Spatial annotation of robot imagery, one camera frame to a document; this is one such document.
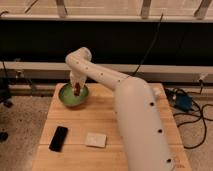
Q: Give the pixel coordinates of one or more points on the blue power box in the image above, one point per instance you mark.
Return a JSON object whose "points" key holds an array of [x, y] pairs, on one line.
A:
{"points": [[183, 102]]}

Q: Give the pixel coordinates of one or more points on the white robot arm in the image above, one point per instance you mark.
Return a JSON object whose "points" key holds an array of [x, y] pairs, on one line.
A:
{"points": [[145, 143]]}

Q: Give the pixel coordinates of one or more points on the white rectangular sponge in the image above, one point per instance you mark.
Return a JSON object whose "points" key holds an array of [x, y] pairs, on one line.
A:
{"points": [[96, 140]]}

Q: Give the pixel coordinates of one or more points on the wooden table board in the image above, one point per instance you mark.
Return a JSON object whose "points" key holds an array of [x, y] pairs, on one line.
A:
{"points": [[96, 115]]}

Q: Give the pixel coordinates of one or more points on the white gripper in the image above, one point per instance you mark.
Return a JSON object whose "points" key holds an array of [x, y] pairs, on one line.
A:
{"points": [[77, 78]]}

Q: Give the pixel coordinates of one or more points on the black smartphone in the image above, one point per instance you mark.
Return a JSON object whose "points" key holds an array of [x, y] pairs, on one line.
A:
{"points": [[58, 139]]}

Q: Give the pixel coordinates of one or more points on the black chair base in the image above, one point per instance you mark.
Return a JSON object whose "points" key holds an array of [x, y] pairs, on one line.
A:
{"points": [[5, 96]]}

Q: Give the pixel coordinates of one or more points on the green ceramic bowl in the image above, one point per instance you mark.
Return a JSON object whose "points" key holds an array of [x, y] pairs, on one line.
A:
{"points": [[67, 97]]}

